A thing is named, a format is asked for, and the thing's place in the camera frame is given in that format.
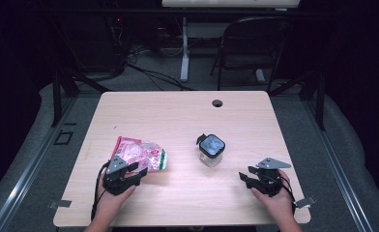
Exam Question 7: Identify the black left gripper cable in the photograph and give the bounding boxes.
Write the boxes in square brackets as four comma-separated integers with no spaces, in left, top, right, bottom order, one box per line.
[90,161,110,221]

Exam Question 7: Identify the metal floor rail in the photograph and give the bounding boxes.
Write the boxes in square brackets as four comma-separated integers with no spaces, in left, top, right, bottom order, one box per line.
[0,96,79,232]
[302,98,375,232]

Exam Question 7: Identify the grey tape tab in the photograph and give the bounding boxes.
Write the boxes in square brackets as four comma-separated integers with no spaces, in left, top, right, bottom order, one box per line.
[47,199,73,210]
[294,196,317,209]

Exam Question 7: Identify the person's left hand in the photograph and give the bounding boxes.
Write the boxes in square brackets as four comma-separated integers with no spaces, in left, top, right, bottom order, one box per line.
[94,170,140,220]

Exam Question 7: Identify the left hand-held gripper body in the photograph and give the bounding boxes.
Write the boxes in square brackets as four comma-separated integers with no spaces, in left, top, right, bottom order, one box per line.
[102,155,143,196]

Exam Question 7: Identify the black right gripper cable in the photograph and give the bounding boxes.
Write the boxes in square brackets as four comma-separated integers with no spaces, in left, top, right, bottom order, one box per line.
[280,175,298,216]

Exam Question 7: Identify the dark equipment cabinet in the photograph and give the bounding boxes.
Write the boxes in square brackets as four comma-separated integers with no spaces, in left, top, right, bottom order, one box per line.
[61,13,128,73]

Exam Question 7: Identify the black metal stand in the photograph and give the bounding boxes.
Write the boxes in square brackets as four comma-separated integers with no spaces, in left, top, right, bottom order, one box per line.
[268,69,327,131]
[50,69,111,128]

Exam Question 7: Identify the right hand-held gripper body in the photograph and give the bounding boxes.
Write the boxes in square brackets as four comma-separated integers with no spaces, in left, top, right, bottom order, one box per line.
[246,157,292,198]

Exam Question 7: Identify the white desk foot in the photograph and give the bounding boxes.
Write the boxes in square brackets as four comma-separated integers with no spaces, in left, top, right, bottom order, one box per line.
[254,68,267,84]

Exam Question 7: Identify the black folding chair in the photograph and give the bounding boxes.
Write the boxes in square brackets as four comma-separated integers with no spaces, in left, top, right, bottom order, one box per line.
[210,15,293,93]

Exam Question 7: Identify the clear jar with black lid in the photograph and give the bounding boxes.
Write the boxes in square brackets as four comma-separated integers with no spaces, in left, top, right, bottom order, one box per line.
[195,133,226,168]

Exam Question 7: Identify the black floor cables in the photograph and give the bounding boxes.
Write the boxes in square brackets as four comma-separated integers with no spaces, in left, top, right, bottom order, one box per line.
[126,44,195,92]

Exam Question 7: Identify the person's right hand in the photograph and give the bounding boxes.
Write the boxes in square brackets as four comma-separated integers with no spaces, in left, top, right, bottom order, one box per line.
[250,169,296,223]

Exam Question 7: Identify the pink and white plastic bag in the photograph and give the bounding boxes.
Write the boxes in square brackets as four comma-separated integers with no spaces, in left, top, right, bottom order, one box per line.
[110,135,168,173]

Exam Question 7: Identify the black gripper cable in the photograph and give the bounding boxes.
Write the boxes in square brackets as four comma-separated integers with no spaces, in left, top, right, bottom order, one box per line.
[90,161,110,221]
[280,175,298,216]

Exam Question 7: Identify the white desk leg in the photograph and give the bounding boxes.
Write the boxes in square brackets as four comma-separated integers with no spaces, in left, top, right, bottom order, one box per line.
[180,16,190,83]

